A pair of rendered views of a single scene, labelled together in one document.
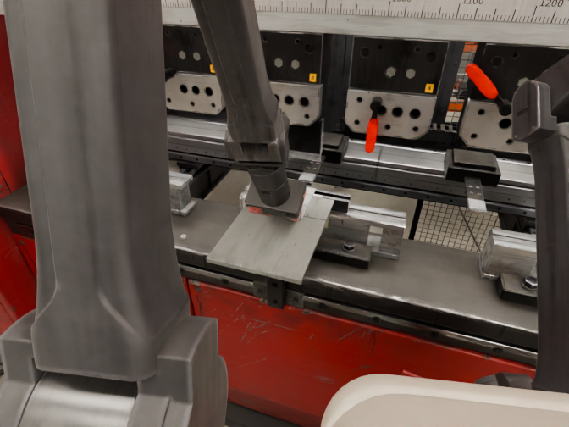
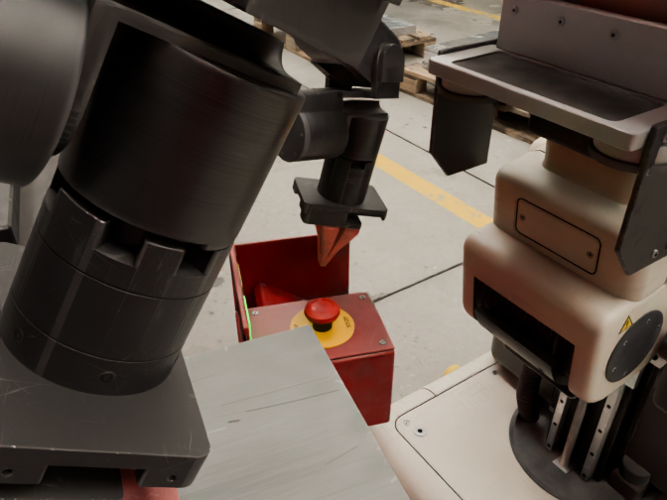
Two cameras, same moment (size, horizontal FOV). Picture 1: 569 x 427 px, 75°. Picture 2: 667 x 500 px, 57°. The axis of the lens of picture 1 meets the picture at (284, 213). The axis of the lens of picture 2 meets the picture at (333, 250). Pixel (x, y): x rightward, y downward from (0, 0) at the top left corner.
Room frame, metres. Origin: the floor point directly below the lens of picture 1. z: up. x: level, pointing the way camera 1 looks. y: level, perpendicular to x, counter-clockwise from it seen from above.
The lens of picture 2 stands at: (0.61, 0.19, 1.23)
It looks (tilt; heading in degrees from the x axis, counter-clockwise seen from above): 34 degrees down; 230
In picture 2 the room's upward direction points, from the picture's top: straight up
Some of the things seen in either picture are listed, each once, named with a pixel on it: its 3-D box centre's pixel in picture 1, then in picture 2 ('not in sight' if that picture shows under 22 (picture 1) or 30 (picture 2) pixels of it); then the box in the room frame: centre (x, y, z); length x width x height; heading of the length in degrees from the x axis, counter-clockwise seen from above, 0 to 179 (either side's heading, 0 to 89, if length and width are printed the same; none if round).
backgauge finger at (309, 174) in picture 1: (317, 156); not in sight; (0.88, -0.09, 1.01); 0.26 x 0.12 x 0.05; 162
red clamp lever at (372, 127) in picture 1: (373, 124); not in sight; (0.62, -0.16, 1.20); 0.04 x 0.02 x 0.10; 162
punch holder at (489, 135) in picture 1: (516, 95); not in sight; (0.61, -0.39, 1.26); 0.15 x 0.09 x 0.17; 72
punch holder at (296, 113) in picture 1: (288, 74); not in sight; (0.74, -0.01, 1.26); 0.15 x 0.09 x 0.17; 72
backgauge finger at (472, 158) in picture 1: (473, 179); not in sight; (0.76, -0.45, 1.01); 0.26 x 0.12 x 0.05; 162
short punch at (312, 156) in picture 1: (299, 138); not in sight; (0.73, -0.03, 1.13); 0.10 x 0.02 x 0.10; 72
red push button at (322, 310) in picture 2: not in sight; (322, 317); (0.28, -0.22, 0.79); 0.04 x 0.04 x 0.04
